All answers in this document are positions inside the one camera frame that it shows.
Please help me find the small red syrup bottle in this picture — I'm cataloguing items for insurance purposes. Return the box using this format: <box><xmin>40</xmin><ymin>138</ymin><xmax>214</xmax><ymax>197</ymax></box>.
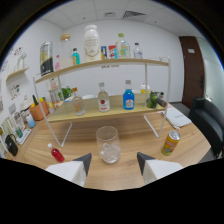
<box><xmin>47</xmin><ymin>142</ymin><xmax>66</xmax><ymax>164</ymax></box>

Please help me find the yellow orange drink can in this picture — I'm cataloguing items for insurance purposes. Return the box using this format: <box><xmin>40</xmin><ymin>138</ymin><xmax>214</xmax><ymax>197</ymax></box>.
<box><xmin>161</xmin><ymin>129</ymin><xmax>181</xmax><ymax>157</ymax></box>

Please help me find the clear bottle with green cap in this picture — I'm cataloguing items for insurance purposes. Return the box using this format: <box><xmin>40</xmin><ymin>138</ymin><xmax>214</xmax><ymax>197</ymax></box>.
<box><xmin>116</xmin><ymin>32</ymin><xmax>132</xmax><ymax>60</ymax></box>

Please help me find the small pale blue cup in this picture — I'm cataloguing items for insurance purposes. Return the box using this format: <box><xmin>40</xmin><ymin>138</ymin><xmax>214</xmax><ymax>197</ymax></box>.
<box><xmin>25</xmin><ymin>113</ymin><xmax>37</xmax><ymax>129</ymax></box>

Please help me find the clear drinking glass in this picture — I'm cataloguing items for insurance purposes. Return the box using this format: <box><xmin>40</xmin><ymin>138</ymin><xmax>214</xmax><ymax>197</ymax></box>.
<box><xmin>95</xmin><ymin>125</ymin><xmax>122</xmax><ymax>165</ymax></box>

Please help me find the white tray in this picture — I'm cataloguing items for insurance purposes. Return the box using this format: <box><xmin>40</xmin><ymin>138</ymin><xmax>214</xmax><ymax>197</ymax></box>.
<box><xmin>15</xmin><ymin>128</ymin><xmax>33</xmax><ymax>146</ymax></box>

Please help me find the black handbag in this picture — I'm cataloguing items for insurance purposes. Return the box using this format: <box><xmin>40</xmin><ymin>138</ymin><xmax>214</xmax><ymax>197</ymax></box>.
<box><xmin>4</xmin><ymin>133</ymin><xmax>19</xmax><ymax>157</ymax></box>

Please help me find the white two-tier wooden shelf rack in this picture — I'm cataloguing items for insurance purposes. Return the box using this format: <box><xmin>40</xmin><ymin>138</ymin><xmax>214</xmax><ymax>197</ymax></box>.
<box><xmin>32</xmin><ymin>56</ymin><xmax>172</xmax><ymax>148</ymax></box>

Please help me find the clear bottle with orange label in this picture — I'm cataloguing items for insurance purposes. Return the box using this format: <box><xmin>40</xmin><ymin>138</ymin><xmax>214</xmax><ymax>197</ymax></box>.
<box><xmin>72</xmin><ymin>87</ymin><xmax>87</xmax><ymax>117</ymax></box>

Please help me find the dark wooden muddler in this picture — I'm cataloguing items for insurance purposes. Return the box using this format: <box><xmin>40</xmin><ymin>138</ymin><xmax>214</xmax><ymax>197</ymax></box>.
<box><xmin>155</xmin><ymin>96</ymin><xmax>168</xmax><ymax>108</ymax></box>

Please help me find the black sofa chair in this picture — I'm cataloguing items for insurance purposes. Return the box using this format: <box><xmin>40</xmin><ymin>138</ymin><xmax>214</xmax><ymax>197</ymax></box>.
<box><xmin>188</xmin><ymin>97</ymin><xmax>224</xmax><ymax>158</ymax></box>

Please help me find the orange pot with utensils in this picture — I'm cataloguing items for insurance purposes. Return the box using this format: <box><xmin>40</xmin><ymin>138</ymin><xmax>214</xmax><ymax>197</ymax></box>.
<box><xmin>29</xmin><ymin>96</ymin><xmax>50</xmax><ymax>122</ymax></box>

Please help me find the glass bowl of limes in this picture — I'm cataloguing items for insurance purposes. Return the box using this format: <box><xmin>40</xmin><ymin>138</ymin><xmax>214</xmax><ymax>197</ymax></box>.
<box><xmin>145</xmin><ymin>91</ymin><xmax>159</xmax><ymax>110</ymax></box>

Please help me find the blue liquid bottle grey cap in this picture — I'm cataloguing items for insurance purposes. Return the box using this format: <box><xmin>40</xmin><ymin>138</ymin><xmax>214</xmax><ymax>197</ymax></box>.
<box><xmin>122</xmin><ymin>79</ymin><xmax>136</xmax><ymax>111</ymax></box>

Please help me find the clear bottle with red label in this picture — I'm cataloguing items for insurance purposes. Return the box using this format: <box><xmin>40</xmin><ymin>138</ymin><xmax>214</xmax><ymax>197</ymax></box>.
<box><xmin>97</xmin><ymin>81</ymin><xmax>111</xmax><ymax>113</ymax></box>

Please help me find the green potted plant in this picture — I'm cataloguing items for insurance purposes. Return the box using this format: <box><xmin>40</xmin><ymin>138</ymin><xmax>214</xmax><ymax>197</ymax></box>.
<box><xmin>58</xmin><ymin>85</ymin><xmax>74</xmax><ymax>102</ymax></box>

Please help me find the dark brown door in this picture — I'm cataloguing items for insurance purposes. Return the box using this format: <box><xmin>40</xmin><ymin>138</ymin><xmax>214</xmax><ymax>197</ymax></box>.
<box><xmin>178</xmin><ymin>35</ymin><xmax>205</xmax><ymax>109</ymax></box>

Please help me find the small pink bottle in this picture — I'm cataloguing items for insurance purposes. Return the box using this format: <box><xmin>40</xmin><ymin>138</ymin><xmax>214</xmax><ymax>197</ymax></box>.
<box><xmin>54</xmin><ymin>54</ymin><xmax>61</xmax><ymax>72</ymax></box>

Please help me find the small teal bottle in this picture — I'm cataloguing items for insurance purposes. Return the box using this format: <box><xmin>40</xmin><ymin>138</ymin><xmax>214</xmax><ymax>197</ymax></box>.
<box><xmin>72</xmin><ymin>47</ymin><xmax>81</xmax><ymax>66</ymax></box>

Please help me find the tall black yellow can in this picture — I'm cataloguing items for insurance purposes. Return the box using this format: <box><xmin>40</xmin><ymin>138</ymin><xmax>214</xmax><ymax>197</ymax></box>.
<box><xmin>39</xmin><ymin>40</ymin><xmax>55</xmax><ymax>77</ymax></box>

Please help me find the glass bottle with cork lid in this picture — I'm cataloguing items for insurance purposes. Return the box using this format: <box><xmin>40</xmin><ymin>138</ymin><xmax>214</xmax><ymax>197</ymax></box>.
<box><xmin>59</xmin><ymin>32</ymin><xmax>74</xmax><ymax>70</ymax></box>

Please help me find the clear bottle with blue cap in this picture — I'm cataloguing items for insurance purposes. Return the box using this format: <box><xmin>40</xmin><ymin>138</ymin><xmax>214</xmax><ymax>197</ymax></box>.
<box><xmin>133</xmin><ymin>42</ymin><xmax>144</xmax><ymax>60</ymax></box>

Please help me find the white figurine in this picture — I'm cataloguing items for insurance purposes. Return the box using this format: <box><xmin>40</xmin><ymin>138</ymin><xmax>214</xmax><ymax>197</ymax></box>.
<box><xmin>16</xmin><ymin>51</ymin><xmax>28</xmax><ymax>70</ymax></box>

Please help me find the large white bottle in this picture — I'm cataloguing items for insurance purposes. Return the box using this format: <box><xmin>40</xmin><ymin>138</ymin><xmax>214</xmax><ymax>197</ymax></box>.
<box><xmin>83</xmin><ymin>24</ymin><xmax>102</xmax><ymax>63</ymax></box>

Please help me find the ceiling air vent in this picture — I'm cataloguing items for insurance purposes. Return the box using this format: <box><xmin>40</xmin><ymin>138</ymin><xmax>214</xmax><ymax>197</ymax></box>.
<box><xmin>122</xmin><ymin>10</ymin><xmax>147</xmax><ymax>19</ymax></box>

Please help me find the wooden wall shelf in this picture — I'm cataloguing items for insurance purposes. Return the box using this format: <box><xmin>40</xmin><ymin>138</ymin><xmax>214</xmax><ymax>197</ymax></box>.
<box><xmin>5</xmin><ymin>66</ymin><xmax>30</xmax><ymax>81</ymax></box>

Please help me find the blue wall poster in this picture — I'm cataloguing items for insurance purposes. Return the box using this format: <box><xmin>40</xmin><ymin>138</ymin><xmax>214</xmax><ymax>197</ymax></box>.
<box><xmin>100</xmin><ymin>45</ymin><xmax>108</xmax><ymax>60</ymax></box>

